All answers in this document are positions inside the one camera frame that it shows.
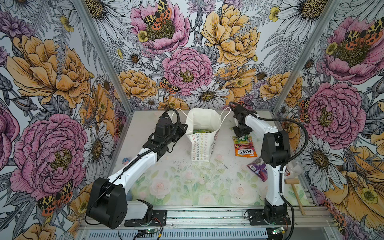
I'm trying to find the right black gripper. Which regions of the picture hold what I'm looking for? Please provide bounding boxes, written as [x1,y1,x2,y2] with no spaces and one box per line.
[233,122,253,138]

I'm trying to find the dark green snack packet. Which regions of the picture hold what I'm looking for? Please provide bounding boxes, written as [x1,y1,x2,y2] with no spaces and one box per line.
[233,136,250,145]

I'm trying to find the pink yellow Fox's candy bag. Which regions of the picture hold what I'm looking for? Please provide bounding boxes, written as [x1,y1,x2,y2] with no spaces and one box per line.
[234,136,258,158]

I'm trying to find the yellow green Fox's candy bag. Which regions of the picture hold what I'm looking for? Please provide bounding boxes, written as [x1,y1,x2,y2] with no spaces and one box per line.
[193,129,211,134]

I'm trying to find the white printed paper bag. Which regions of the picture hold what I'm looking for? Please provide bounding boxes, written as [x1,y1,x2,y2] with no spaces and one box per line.
[177,107,231,163]

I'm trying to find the purple snack packet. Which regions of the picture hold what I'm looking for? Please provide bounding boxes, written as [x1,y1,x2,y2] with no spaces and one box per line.
[247,158,268,182]

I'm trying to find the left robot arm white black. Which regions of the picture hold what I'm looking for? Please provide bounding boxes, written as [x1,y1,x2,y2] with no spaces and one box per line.
[86,109,188,229]

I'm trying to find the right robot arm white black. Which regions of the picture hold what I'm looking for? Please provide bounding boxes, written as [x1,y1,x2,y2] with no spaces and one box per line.
[229,102,291,224]

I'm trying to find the clear plastic cup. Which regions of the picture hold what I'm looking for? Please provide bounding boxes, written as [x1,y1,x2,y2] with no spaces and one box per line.
[285,160,303,179]

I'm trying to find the wooden mallet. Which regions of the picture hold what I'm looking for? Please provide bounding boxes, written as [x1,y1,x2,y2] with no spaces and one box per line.
[285,179,306,216]

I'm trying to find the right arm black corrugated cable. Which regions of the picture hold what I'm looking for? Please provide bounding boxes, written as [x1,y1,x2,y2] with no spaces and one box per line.
[229,101,310,240]

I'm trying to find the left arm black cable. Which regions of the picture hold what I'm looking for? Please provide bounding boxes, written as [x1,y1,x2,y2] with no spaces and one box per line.
[83,107,181,226]

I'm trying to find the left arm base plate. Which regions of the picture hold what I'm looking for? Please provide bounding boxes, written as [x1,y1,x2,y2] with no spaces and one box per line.
[124,210,168,227]

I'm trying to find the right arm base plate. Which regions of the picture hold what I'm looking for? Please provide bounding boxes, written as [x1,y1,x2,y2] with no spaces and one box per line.
[244,209,291,226]

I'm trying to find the aluminium frame rail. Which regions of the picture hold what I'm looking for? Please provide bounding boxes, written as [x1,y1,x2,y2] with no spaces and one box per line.
[78,205,334,230]

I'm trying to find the white vented cable duct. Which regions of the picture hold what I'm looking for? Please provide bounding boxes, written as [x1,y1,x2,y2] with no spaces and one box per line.
[83,228,268,240]

